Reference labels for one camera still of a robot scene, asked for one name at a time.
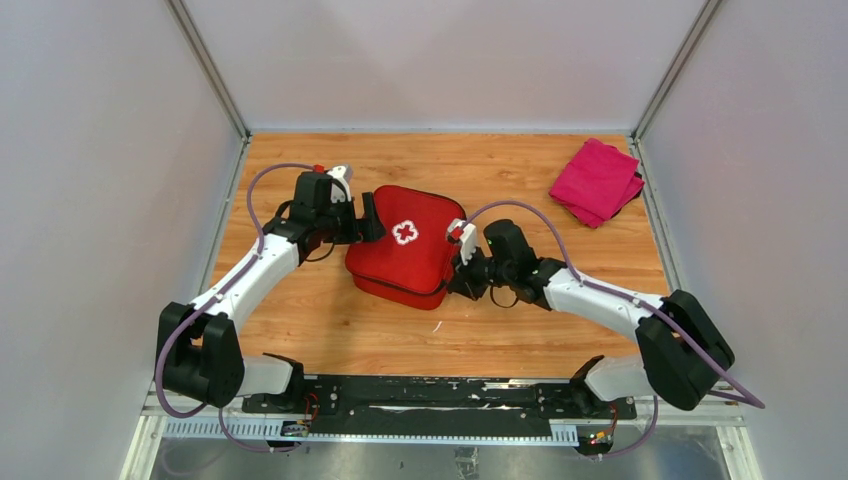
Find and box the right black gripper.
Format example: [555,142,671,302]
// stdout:
[447,242,516,301]

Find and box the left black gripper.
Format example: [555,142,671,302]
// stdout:
[316,192,386,245]

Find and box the red black medicine kit case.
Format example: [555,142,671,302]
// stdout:
[345,185,466,310]

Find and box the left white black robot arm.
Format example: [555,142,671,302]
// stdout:
[154,165,386,418]

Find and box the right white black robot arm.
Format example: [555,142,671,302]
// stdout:
[446,219,735,418]

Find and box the pink folded cloth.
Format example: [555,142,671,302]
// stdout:
[548,138,645,229]

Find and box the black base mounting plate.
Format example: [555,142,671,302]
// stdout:
[241,374,636,438]

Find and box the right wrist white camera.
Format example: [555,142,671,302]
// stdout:
[446,219,479,265]

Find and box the wrist white camera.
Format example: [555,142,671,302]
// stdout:
[313,164,353,203]
[446,219,479,265]

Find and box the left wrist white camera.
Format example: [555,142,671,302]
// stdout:
[313,164,353,203]

